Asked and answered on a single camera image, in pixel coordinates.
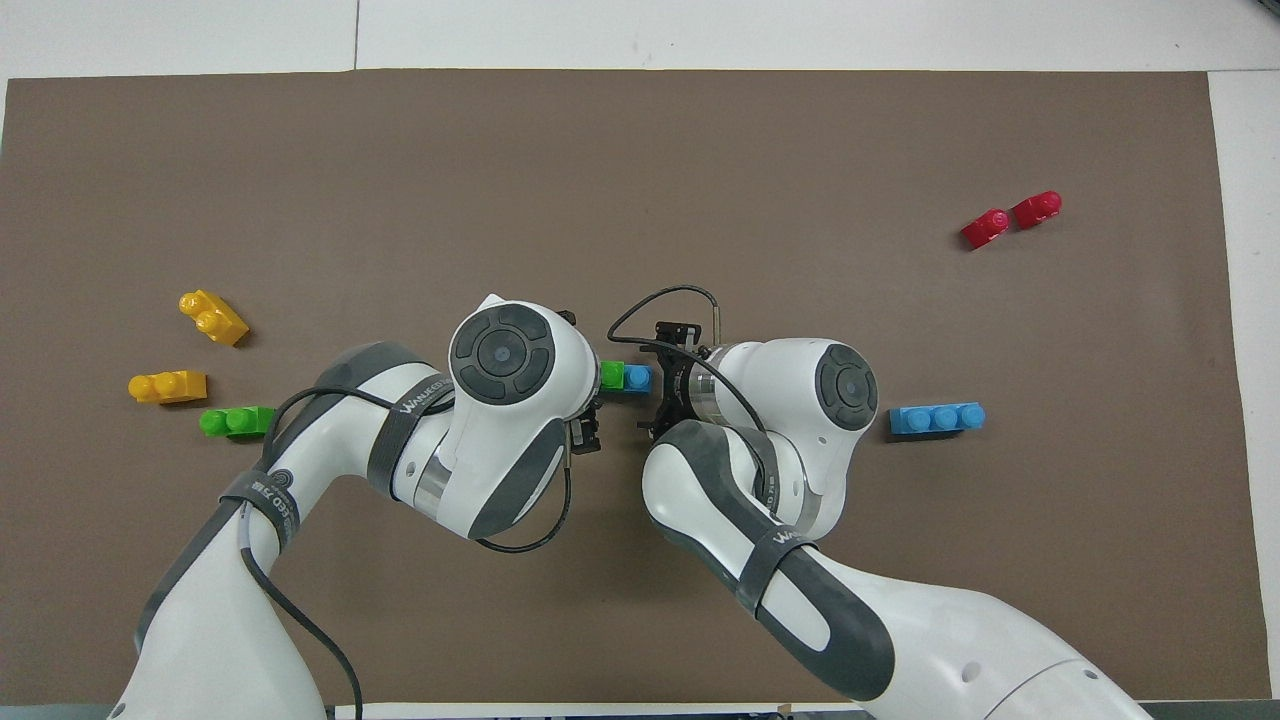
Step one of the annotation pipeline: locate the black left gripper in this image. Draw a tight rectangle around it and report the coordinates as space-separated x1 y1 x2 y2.
557 307 605 457

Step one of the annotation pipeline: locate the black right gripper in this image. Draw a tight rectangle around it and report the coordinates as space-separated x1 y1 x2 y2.
637 320 707 442

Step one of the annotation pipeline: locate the red one-stud block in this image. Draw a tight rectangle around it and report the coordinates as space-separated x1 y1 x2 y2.
1011 189 1065 231
959 207 1012 252

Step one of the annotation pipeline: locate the yellow two-stud block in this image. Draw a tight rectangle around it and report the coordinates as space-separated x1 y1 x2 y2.
178 289 251 348
127 370 209 406

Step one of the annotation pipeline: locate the brown table mat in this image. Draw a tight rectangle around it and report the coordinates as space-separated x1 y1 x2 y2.
0 68 1273 707

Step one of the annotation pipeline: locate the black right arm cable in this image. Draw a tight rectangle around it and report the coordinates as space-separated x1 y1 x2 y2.
606 285 783 506

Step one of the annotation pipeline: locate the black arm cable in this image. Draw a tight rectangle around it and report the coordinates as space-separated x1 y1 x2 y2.
238 385 573 720
606 285 783 506

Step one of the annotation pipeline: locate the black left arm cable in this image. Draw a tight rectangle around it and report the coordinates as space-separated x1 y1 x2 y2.
238 385 573 720

